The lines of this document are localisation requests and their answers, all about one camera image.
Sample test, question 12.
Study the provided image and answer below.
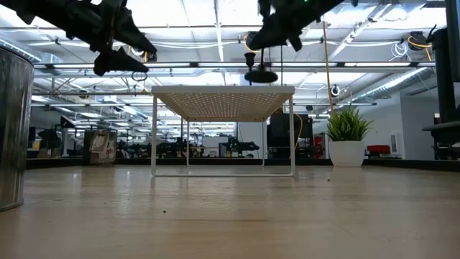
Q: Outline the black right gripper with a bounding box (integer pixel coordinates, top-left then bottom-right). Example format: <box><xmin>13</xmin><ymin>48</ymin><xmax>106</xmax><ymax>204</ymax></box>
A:
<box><xmin>247</xmin><ymin>0</ymin><xmax>346</xmax><ymax>53</ymax></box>

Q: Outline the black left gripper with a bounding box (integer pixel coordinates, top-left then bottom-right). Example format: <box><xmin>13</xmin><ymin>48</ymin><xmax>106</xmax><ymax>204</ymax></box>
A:
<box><xmin>71</xmin><ymin>0</ymin><xmax>158</xmax><ymax>77</ymax></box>

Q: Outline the black candle stick holder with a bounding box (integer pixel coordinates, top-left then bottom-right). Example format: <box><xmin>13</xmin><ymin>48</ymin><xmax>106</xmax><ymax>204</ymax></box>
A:
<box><xmin>244</xmin><ymin>47</ymin><xmax>279</xmax><ymax>84</ymax></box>
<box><xmin>244</xmin><ymin>52</ymin><xmax>257</xmax><ymax>86</ymax></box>

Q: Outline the silver tin candle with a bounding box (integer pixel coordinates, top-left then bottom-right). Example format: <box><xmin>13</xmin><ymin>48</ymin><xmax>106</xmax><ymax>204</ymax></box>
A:
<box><xmin>0</xmin><ymin>45</ymin><xmax>35</xmax><ymax>212</ymax></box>

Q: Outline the white perforated metal shelf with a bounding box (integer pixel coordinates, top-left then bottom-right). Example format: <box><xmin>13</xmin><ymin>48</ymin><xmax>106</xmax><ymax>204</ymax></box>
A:
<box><xmin>150</xmin><ymin>85</ymin><xmax>296</xmax><ymax>178</ymax></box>

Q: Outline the black monitor on stand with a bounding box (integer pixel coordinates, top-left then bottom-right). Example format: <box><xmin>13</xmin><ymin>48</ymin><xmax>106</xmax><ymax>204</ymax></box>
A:
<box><xmin>269</xmin><ymin>113</ymin><xmax>313</xmax><ymax>168</ymax></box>

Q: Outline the brown cardboard box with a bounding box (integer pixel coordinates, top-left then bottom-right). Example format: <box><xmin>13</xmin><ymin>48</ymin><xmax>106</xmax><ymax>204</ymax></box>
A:
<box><xmin>83</xmin><ymin>128</ymin><xmax>119</xmax><ymax>166</ymax></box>

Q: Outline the green plant white pot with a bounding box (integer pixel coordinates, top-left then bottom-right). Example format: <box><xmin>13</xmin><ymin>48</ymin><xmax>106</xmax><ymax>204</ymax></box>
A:
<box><xmin>326</xmin><ymin>106</ymin><xmax>373</xmax><ymax>168</ymax></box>

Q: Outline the red bench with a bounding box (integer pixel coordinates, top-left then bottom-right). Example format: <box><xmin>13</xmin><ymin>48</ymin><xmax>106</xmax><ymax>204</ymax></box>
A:
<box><xmin>366</xmin><ymin>145</ymin><xmax>392</xmax><ymax>156</ymax></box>

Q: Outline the dark computer desk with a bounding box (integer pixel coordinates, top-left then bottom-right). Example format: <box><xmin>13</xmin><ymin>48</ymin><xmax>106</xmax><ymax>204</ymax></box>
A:
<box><xmin>422</xmin><ymin>120</ymin><xmax>460</xmax><ymax>161</ymax></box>

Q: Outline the black ceiling cable reel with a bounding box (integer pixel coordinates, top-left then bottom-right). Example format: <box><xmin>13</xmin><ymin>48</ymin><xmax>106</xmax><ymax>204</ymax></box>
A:
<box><xmin>408</xmin><ymin>31</ymin><xmax>432</xmax><ymax>62</ymax></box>
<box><xmin>129</xmin><ymin>45</ymin><xmax>158</xmax><ymax>63</ymax></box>

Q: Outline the yellow power cable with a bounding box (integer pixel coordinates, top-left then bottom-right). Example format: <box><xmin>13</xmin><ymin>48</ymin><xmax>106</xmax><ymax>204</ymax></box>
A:
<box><xmin>321</xmin><ymin>19</ymin><xmax>335</xmax><ymax>112</ymax></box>

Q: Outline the black aluminium table frame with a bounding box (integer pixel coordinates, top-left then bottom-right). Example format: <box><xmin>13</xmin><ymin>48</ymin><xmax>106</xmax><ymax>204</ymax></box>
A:
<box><xmin>25</xmin><ymin>157</ymin><xmax>460</xmax><ymax>172</ymax></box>

